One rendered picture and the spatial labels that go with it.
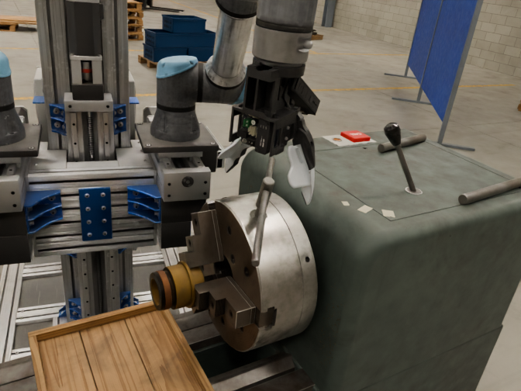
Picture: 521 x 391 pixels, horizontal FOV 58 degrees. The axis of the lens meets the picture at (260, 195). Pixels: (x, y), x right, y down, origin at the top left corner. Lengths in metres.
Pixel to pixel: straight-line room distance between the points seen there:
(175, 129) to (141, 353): 0.65
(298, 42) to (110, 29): 0.98
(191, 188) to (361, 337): 0.65
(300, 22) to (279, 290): 0.47
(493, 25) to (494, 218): 11.74
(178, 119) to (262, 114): 0.81
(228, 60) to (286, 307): 0.69
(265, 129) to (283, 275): 0.33
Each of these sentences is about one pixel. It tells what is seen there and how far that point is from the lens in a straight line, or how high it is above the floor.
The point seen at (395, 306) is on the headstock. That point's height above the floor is 1.08.
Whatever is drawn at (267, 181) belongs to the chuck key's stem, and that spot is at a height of 1.31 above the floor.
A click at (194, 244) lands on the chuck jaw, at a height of 1.15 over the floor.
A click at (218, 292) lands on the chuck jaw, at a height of 1.10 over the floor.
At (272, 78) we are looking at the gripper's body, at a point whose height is 1.53.
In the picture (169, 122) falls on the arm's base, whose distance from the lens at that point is 1.41.
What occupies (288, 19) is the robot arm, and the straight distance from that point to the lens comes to 0.60.
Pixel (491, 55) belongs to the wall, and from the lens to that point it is 12.70.
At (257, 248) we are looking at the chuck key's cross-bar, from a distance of 0.66.
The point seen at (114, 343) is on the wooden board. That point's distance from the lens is 1.12.
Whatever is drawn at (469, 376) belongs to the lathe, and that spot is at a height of 0.70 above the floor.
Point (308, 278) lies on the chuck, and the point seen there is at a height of 1.14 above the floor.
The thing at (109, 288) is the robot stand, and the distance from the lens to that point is 1.81.
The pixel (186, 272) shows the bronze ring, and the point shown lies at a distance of 0.91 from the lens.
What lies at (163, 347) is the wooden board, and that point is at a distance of 1.10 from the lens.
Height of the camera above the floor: 1.66
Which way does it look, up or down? 26 degrees down
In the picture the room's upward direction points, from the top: 7 degrees clockwise
